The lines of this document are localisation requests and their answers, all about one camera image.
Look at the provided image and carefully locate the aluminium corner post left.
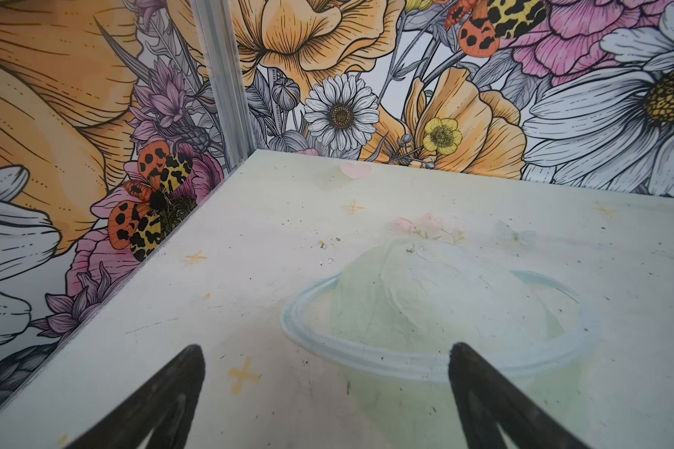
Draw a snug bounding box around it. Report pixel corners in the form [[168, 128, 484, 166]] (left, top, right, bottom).
[[191, 0, 256, 170]]

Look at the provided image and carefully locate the clear plastic bowl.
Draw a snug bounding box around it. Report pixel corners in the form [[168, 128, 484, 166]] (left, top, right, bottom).
[[282, 238, 599, 384]]

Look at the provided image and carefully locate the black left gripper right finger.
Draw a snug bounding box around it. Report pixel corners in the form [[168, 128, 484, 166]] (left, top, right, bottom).
[[449, 342, 588, 449]]

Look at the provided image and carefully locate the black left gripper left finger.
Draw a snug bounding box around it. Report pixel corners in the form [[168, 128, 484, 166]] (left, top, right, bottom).
[[69, 344, 206, 448]]

